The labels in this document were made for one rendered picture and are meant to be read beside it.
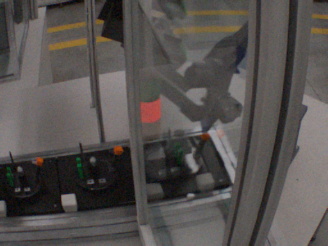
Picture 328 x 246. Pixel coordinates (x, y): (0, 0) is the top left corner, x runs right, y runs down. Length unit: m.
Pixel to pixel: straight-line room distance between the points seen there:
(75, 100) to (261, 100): 1.63
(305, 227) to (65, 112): 1.06
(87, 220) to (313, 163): 0.84
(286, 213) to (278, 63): 1.18
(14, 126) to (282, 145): 1.58
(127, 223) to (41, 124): 0.67
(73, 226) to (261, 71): 1.05
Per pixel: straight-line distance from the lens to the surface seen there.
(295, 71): 0.25
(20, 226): 1.26
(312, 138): 1.71
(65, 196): 1.26
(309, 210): 1.42
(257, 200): 0.31
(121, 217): 1.23
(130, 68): 0.89
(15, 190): 1.30
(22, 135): 1.74
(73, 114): 1.78
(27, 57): 2.30
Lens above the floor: 1.90
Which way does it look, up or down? 38 degrees down
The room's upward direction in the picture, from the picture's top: 1 degrees counter-clockwise
